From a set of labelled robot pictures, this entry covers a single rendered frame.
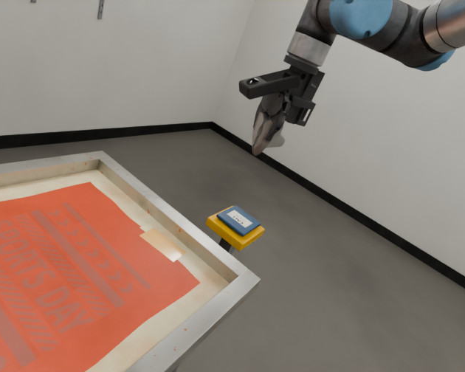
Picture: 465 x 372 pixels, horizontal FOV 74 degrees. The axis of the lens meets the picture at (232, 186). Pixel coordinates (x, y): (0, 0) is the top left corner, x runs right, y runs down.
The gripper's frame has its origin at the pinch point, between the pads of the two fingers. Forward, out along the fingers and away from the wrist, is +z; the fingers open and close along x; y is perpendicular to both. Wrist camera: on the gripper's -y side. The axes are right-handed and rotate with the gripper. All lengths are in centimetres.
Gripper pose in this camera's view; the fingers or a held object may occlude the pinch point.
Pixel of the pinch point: (254, 148)
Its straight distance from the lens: 69.0
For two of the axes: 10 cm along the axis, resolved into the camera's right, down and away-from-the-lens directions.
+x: -3.6, -5.5, 7.5
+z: -3.6, 8.3, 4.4
